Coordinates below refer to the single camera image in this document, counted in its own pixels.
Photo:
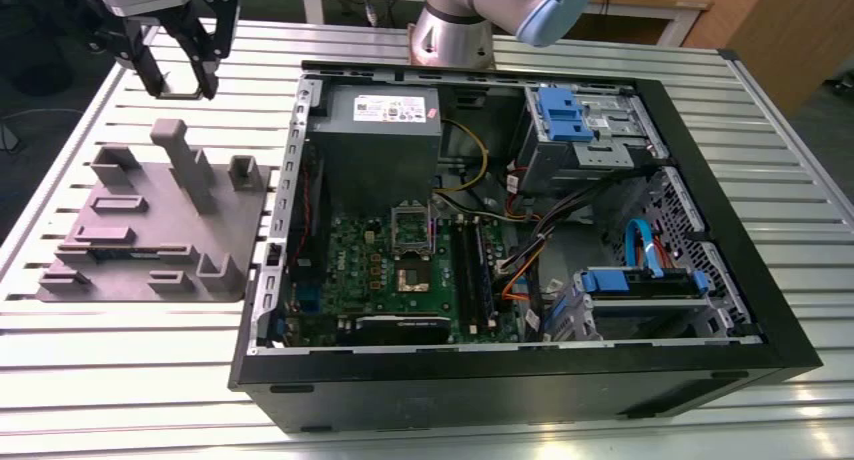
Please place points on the metal optical drive cage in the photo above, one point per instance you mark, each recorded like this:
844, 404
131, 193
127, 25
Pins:
601, 157

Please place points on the grey power supply unit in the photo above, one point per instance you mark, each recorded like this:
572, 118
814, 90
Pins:
374, 165

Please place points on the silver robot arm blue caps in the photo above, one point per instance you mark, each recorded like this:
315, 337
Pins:
454, 35

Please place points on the black graphics card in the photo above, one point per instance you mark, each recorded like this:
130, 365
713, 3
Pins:
401, 325

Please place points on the green RAM stick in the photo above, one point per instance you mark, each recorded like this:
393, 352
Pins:
134, 255

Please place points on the CPU socket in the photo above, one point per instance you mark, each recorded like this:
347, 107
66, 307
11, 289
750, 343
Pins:
414, 278

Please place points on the wooden desk white frame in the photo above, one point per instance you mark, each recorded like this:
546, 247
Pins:
668, 0

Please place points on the wooden cabinet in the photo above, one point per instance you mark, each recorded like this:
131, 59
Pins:
788, 40

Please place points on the green motherboard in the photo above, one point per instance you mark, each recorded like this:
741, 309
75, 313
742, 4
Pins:
354, 280

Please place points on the blue plastic drive latch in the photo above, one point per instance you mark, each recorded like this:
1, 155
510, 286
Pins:
561, 115

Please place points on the black office chair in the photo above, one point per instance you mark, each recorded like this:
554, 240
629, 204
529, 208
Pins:
41, 75

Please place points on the black RAM slot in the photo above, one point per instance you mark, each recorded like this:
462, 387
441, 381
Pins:
482, 270
460, 270

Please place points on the metal disk bay cage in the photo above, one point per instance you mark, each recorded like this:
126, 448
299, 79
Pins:
650, 305

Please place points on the blue plastic bracket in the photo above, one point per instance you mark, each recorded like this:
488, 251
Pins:
557, 310

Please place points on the black PC case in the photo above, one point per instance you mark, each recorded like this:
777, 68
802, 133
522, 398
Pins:
468, 400

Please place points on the grey parts rack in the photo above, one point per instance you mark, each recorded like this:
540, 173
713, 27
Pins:
167, 220

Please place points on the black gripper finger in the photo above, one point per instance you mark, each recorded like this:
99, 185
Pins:
141, 50
223, 30

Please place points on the blue disk carrier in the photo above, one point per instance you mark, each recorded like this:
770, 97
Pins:
608, 282

